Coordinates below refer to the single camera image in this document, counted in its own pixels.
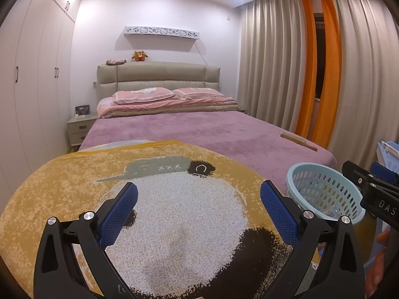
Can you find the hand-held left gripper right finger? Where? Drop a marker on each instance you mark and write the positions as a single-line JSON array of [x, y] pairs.
[[280, 216]]

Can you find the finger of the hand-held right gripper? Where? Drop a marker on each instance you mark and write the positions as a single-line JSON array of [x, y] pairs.
[[355, 171], [383, 171]]

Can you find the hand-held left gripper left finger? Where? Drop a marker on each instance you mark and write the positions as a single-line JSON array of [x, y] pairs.
[[120, 213]]

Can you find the light blue perforated plastic basket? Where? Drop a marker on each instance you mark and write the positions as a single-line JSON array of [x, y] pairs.
[[314, 174]]

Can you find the person's right forearm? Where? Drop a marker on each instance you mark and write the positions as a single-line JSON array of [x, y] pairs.
[[382, 255]]

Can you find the light blue folding table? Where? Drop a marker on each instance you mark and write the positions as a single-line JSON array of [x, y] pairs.
[[389, 153]]

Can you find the yellow printed rug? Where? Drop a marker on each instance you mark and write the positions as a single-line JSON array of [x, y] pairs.
[[62, 193]]

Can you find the wooden brush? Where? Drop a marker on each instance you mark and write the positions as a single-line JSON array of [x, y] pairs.
[[297, 141]]

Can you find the beige nightstand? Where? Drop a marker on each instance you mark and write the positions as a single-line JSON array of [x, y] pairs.
[[81, 130]]

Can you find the beige curtain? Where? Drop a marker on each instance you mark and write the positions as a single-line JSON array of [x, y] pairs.
[[364, 78], [268, 62]]

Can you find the orange curtain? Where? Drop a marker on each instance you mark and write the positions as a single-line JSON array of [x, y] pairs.
[[330, 68], [307, 68]]

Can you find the dark patterned box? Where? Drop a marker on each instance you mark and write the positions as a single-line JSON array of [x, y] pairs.
[[82, 110]]

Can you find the pink folded quilt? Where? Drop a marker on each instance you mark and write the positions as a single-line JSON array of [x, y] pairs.
[[168, 109]]

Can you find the bed with purple blanket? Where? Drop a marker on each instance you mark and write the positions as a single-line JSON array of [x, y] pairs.
[[202, 130]]

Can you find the pink pillow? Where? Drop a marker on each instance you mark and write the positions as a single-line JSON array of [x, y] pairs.
[[199, 93], [143, 95]]

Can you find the dark window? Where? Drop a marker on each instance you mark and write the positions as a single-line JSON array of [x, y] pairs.
[[319, 56]]

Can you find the beige padded headboard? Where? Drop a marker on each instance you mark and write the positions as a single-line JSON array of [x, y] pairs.
[[156, 74]]

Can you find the dark item on headboard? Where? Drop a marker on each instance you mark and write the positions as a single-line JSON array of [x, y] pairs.
[[115, 62]]

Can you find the white wardrobe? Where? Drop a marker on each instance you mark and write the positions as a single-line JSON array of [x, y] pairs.
[[34, 84]]

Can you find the orange plush toy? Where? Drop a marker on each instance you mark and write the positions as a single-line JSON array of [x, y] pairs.
[[139, 56]]

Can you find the white decorated wall shelf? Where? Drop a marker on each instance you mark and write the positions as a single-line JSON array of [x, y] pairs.
[[162, 32]]

